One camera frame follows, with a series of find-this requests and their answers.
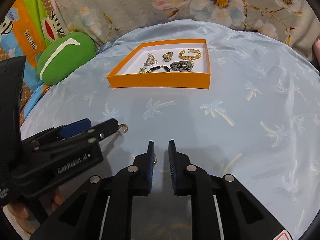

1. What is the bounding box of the black bead bracelet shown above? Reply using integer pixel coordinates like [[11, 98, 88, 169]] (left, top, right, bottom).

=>
[[145, 64, 171, 74]]

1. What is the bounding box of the gold pendant hoop earring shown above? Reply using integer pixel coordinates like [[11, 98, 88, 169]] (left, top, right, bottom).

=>
[[153, 155, 157, 166]]

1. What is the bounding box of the colourful cartoon monkey blanket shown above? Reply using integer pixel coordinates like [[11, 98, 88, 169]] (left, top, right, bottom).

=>
[[1, 0, 65, 124]]

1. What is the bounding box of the light blue palm bedsheet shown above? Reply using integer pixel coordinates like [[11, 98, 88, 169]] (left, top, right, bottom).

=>
[[21, 20, 319, 239]]

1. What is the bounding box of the gold leaf bangle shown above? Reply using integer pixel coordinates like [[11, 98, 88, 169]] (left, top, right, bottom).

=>
[[178, 49, 202, 61]]

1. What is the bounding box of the pearl bracelet with charm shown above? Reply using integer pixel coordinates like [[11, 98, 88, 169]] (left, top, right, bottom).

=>
[[143, 52, 159, 67]]

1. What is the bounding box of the gold wristwatch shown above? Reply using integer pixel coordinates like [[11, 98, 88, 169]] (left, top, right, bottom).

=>
[[162, 51, 174, 62]]

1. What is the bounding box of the grey floral blanket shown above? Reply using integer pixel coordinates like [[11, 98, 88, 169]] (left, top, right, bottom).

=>
[[43, 0, 319, 59]]

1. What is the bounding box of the orange shallow box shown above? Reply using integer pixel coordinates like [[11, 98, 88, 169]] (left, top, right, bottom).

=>
[[107, 38, 211, 89]]

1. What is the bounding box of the pink white plush pillow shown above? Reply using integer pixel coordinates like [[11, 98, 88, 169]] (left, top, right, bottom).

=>
[[312, 38, 320, 64]]

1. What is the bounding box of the green plush pillow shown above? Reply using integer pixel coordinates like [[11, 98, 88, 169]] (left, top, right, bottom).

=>
[[36, 31, 96, 85]]

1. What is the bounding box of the person's left hand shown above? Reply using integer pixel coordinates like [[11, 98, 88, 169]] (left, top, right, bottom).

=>
[[7, 189, 65, 235]]

